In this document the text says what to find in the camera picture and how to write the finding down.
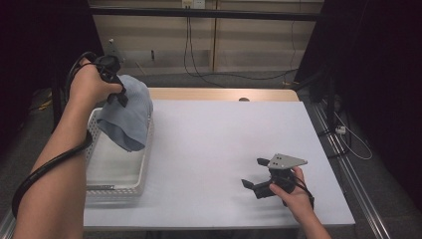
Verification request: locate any black curtain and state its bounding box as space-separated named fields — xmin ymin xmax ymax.
xmin=294 ymin=0 xmax=422 ymax=213
xmin=0 ymin=0 xmax=113 ymax=101

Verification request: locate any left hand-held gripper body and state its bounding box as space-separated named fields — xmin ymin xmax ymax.
xmin=94 ymin=38 xmax=125 ymax=83

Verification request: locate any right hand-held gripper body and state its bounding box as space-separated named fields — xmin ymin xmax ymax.
xmin=252 ymin=152 xmax=309 ymax=200

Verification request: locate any black metal stand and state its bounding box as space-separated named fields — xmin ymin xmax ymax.
xmin=49 ymin=71 xmax=73 ymax=133
xmin=292 ymin=68 xmax=336 ymax=130

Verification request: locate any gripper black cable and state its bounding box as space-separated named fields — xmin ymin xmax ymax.
xmin=11 ymin=51 xmax=98 ymax=219
xmin=284 ymin=175 xmax=316 ymax=211

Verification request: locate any light blue tank top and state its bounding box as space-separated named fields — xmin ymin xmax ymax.
xmin=96 ymin=74 xmax=154 ymax=153

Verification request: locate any wooden table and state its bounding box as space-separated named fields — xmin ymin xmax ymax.
xmin=145 ymin=87 xmax=301 ymax=103

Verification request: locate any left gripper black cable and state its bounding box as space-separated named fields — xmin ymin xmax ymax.
xmin=11 ymin=51 xmax=98 ymax=219

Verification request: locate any white perforated plastic basket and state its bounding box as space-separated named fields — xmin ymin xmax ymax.
xmin=84 ymin=108 xmax=155 ymax=197

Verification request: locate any black power cable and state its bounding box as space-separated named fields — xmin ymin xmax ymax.
xmin=187 ymin=16 xmax=300 ymax=82
xmin=183 ymin=16 xmax=227 ymax=89

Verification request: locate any person's right hand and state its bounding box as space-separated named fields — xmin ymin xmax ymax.
xmin=269 ymin=166 xmax=315 ymax=225

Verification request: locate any white cable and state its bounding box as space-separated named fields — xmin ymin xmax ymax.
xmin=332 ymin=111 xmax=373 ymax=161

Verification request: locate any white wall socket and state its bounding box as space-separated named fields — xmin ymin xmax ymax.
xmin=181 ymin=0 xmax=206 ymax=10

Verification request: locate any thin black cable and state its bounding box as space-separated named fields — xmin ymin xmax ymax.
xmin=290 ymin=19 xmax=299 ymax=73

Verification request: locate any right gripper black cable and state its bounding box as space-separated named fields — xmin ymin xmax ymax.
xmin=284 ymin=175 xmax=316 ymax=211

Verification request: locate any yellow cable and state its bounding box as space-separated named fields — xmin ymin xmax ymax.
xmin=29 ymin=91 xmax=54 ymax=113

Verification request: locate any person's left hand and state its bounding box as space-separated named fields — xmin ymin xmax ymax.
xmin=68 ymin=58 xmax=123 ymax=108

